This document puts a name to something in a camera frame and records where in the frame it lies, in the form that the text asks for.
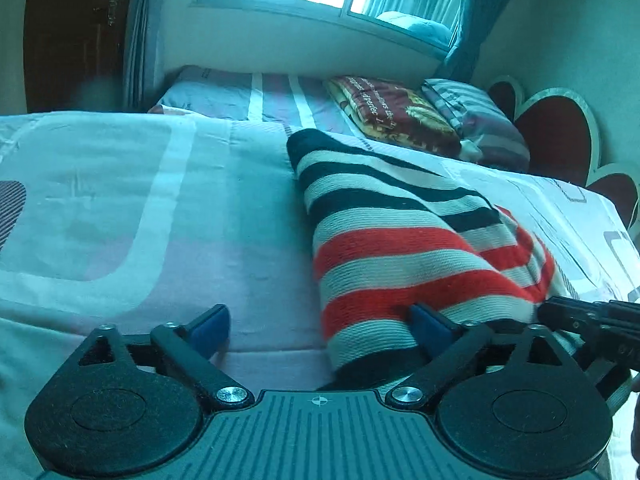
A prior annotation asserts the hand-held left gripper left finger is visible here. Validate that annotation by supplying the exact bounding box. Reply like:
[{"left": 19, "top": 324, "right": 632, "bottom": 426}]
[{"left": 75, "top": 304, "right": 254, "bottom": 409}]

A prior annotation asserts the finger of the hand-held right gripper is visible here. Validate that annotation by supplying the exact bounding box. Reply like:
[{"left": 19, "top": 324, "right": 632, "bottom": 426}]
[
  {"left": 536, "top": 296, "right": 640, "bottom": 357},
  {"left": 582, "top": 354, "right": 635, "bottom": 403}
]

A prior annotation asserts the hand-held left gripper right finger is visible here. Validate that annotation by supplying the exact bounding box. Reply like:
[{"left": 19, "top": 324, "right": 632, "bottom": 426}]
[{"left": 387, "top": 302, "right": 577, "bottom": 407}]

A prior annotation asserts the striped knit sweater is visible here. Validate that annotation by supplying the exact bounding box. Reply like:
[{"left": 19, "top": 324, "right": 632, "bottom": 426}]
[{"left": 286, "top": 128, "right": 587, "bottom": 392}]

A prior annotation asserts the bed with light sheet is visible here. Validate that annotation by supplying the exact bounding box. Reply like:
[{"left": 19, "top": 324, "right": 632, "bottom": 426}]
[{"left": 0, "top": 110, "right": 640, "bottom": 480}]

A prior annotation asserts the red heart-shaped headboard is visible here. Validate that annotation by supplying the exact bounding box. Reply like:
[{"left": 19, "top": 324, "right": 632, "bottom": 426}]
[{"left": 486, "top": 75, "right": 640, "bottom": 228}]

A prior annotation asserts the grey striped pillow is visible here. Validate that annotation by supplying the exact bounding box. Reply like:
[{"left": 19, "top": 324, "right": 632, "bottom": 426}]
[{"left": 421, "top": 78, "right": 532, "bottom": 173}]

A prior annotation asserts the red patterned pillow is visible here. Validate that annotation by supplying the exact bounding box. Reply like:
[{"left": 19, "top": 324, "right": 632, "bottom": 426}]
[{"left": 324, "top": 75, "right": 463, "bottom": 157}]

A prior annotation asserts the purple striped bed sheet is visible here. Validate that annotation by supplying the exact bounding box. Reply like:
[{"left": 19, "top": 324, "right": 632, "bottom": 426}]
[{"left": 149, "top": 64, "right": 363, "bottom": 137}]

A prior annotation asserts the teal cushion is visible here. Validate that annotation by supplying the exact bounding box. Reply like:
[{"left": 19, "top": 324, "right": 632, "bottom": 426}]
[{"left": 375, "top": 10, "right": 453, "bottom": 50}]

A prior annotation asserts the light blue curtain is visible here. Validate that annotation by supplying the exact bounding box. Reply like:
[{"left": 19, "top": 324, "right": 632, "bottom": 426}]
[{"left": 121, "top": 0, "right": 168, "bottom": 111}]

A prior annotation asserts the teal curtain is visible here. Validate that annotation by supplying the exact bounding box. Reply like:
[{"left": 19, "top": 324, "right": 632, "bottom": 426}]
[{"left": 360, "top": 0, "right": 533, "bottom": 82}]

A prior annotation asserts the dark wooden door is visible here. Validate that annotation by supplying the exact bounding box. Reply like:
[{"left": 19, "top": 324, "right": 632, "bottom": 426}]
[{"left": 22, "top": 0, "right": 137, "bottom": 113}]

